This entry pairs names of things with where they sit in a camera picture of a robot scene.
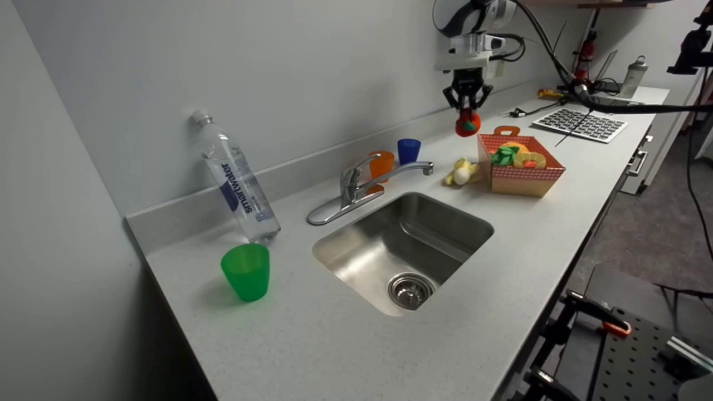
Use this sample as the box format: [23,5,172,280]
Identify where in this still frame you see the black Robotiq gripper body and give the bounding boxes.
[449,65,486,97]

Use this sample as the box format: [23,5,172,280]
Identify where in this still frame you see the red-orange round plush toy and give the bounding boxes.
[454,108,482,140]

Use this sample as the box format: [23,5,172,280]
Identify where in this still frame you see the pineapple plush toy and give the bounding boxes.
[487,140,549,171]

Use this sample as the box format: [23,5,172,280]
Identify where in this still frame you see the yellow banana plush toy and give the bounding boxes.
[441,156,481,189]

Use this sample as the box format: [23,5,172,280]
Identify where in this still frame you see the orange checkered basket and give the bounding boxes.
[476,125,567,200]

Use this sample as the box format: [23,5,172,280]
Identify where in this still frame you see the black hand tool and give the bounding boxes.
[507,97,560,121]

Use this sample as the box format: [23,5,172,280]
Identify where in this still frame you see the blue plastic cup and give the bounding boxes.
[394,135,423,167]

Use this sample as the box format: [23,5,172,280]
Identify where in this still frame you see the orange plastic cup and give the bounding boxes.
[367,150,397,183]

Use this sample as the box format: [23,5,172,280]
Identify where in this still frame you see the white grid keyboard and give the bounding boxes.
[529,107,628,144]

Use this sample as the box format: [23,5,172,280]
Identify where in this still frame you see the red canister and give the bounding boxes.
[572,28,602,85]

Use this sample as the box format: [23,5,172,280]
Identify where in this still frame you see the chrome sink faucet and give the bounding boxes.
[303,158,437,230]

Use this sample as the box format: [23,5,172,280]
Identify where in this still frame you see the grey spray bottle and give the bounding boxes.
[620,54,650,99]

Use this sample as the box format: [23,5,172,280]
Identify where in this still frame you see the stainless steel sink basin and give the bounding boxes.
[309,189,497,318]

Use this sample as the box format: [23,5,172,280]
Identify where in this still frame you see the clear plastic water bottle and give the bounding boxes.
[184,107,282,244]

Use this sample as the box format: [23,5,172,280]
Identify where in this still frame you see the green plastic cup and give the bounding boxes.
[218,240,272,305]

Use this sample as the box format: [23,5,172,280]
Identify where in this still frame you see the black perforated workbench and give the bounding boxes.
[509,288,713,401]

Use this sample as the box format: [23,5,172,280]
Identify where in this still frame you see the yellow handled tool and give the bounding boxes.
[535,85,567,103]

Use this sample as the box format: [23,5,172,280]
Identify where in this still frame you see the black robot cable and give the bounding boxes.
[509,0,713,116]

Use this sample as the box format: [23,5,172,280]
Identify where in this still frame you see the metal cabinet handle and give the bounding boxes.
[626,131,657,179]

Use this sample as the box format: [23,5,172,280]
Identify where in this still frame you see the black camera stand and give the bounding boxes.
[665,0,713,78]

